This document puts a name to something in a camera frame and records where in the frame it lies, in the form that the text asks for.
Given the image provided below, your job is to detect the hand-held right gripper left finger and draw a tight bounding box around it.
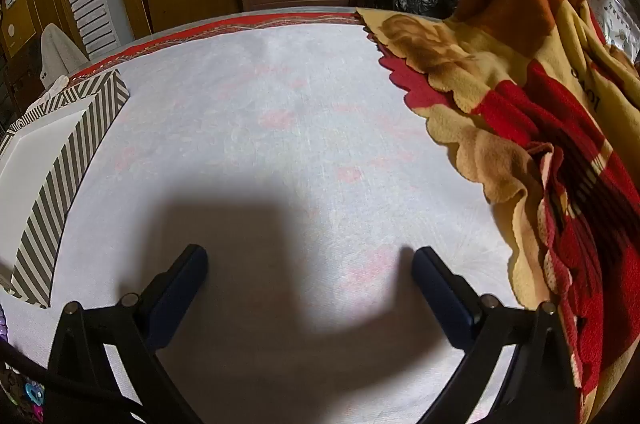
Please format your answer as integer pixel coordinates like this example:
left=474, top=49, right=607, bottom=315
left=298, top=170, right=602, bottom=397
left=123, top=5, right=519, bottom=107
left=47, top=244, right=209, bottom=424

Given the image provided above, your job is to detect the white garment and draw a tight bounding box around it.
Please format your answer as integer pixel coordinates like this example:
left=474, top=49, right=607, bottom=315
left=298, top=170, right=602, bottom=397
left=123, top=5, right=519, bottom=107
left=40, top=23, right=90, bottom=78

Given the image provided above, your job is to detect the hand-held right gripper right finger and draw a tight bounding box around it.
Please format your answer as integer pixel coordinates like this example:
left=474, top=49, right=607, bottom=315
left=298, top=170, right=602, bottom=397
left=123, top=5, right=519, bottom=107
left=411, top=247, right=597, bottom=424

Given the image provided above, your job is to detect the yellow red fleece blanket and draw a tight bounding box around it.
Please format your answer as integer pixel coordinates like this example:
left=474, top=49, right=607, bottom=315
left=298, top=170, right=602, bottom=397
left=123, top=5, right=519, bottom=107
left=355, top=0, right=640, bottom=424

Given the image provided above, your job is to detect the striped grey white box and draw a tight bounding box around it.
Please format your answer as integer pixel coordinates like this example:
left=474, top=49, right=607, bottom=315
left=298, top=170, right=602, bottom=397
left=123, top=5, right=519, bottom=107
left=0, top=69, right=131, bottom=309

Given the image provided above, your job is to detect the colourful hair clip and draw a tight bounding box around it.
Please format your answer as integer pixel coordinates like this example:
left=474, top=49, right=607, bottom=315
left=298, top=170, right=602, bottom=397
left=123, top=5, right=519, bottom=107
left=22, top=381, right=46, bottom=410

